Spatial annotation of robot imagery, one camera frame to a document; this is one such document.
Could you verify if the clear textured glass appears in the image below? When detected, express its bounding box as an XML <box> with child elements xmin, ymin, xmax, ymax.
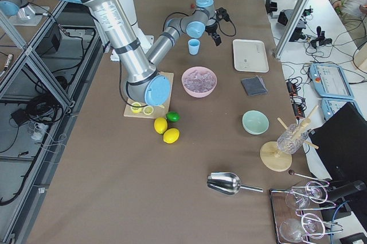
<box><xmin>277</xmin><ymin>124</ymin><xmax>308</xmax><ymax>154</ymax></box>

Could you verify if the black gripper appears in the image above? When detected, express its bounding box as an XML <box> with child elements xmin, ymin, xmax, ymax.
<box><xmin>205</xmin><ymin>7</ymin><xmax>230</xmax><ymax>46</ymax></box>

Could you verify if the cream rabbit tray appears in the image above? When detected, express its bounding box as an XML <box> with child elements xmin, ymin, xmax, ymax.
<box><xmin>232</xmin><ymin>39</ymin><xmax>269</xmax><ymax>73</ymax></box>

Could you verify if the wine glass rack tray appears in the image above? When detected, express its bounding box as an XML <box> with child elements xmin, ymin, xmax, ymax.
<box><xmin>269</xmin><ymin>179</ymin><xmax>343</xmax><ymax>243</ymax></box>

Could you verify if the grey folded cloth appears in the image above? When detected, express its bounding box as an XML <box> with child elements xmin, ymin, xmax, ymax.
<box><xmin>241</xmin><ymin>76</ymin><xmax>268</xmax><ymax>96</ymax></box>

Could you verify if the whole yellow lemon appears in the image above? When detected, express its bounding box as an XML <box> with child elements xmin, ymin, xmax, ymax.
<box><xmin>163</xmin><ymin>128</ymin><xmax>180</xmax><ymax>144</ymax></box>
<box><xmin>154</xmin><ymin>117</ymin><xmax>168</xmax><ymax>134</ymax></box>

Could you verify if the mint green bowl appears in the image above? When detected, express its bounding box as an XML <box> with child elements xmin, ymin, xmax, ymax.
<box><xmin>242</xmin><ymin>110</ymin><xmax>270</xmax><ymax>135</ymax></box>

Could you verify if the aluminium frame post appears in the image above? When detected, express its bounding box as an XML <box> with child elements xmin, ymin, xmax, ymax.
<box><xmin>273</xmin><ymin>0</ymin><xmax>309</xmax><ymax>60</ymax></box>

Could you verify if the green lime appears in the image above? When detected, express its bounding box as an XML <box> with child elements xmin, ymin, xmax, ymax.
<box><xmin>166</xmin><ymin>111</ymin><xmax>181</xmax><ymax>122</ymax></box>

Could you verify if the pink bowl of ice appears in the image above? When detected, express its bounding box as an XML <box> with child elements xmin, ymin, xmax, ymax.
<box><xmin>181</xmin><ymin>66</ymin><xmax>217</xmax><ymax>98</ymax></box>

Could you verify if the wooden cup tree stand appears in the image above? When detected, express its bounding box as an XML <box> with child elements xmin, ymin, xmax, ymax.
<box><xmin>260</xmin><ymin>105</ymin><xmax>318</xmax><ymax>172</ymax></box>

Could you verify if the steel ice scoop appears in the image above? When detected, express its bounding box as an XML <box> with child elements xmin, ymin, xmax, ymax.
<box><xmin>207</xmin><ymin>172</ymin><xmax>264</xmax><ymax>195</ymax></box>

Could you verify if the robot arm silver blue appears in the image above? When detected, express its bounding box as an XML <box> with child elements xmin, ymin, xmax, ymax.
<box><xmin>61</xmin><ymin>0</ymin><xmax>221</xmax><ymax>106</ymax></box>

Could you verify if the wooden cutting board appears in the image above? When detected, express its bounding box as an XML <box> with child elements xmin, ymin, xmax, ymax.
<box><xmin>123</xmin><ymin>72</ymin><xmax>174</xmax><ymax>119</ymax></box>

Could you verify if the lemon half slice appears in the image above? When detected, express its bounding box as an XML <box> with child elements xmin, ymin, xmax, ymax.
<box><xmin>130</xmin><ymin>102</ymin><xmax>142</xmax><ymax>113</ymax></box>
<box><xmin>143</xmin><ymin>106</ymin><xmax>154</xmax><ymax>115</ymax></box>

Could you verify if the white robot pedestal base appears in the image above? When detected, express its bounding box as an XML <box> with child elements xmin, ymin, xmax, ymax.
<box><xmin>119</xmin><ymin>0</ymin><xmax>154</xmax><ymax>53</ymax></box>

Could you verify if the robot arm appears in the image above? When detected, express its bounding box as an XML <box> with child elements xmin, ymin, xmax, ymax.
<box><xmin>1</xmin><ymin>0</ymin><xmax>36</xmax><ymax>21</ymax></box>

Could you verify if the blue teach pendant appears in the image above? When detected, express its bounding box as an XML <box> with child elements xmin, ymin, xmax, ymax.
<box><xmin>309</xmin><ymin>63</ymin><xmax>354</xmax><ymax>99</ymax></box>
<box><xmin>321</xmin><ymin>98</ymin><xmax>356</xmax><ymax>121</ymax></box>

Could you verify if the light blue plastic cup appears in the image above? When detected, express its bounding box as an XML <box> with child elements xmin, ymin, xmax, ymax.
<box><xmin>188</xmin><ymin>38</ymin><xmax>200</xmax><ymax>55</ymax></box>

